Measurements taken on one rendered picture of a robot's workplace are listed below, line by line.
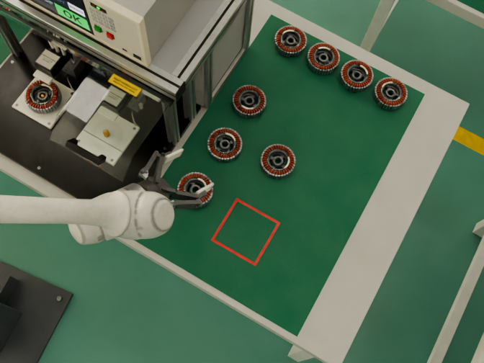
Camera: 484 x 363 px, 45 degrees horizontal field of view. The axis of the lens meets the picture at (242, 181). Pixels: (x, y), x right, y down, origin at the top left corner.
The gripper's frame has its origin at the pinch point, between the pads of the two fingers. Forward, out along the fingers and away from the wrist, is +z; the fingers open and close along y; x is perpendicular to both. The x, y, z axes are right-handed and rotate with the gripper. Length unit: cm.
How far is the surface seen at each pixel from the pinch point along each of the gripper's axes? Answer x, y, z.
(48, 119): -25, -48, -10
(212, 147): -7.6, -7.1, 19.1
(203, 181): -12.2, 0.0, 10.9
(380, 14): 15, -18, 124
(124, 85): 9.5, -28.2, -6.9
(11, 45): -17, -74, -8
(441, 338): -42, 94, 76
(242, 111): -0.6, -10.6, 33.6
